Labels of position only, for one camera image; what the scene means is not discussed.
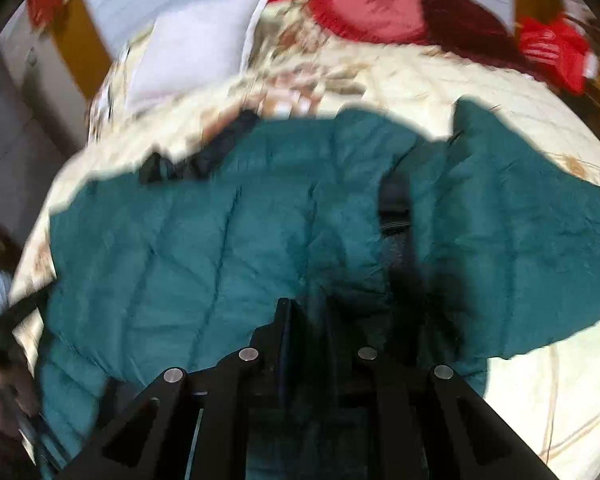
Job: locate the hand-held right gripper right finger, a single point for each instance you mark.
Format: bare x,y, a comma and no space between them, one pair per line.
405,400

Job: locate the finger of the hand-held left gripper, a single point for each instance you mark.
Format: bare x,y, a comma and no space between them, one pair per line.
27,307

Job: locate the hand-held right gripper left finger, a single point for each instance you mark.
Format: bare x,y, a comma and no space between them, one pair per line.
215,390

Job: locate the green down jacket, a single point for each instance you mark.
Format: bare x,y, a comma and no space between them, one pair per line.
240,240

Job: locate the person's left hand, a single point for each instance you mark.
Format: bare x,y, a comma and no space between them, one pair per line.
5,395

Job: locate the floral checked bed sheet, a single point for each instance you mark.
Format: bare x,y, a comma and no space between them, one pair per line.
545,400

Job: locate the grey refrigerator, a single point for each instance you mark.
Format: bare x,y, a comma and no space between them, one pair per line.
15,150

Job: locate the white pillow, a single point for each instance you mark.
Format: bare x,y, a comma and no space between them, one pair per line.
190,55

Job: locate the dark red velvet cushion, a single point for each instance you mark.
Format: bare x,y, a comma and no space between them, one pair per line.
470,30

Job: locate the red shopping bag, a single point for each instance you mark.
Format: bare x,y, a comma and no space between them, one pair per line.
555,50

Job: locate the red heart cushion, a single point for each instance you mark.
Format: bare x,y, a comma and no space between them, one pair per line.
370,10

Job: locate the red tassel wall decoration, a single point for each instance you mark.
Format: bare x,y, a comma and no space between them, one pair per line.
45,5

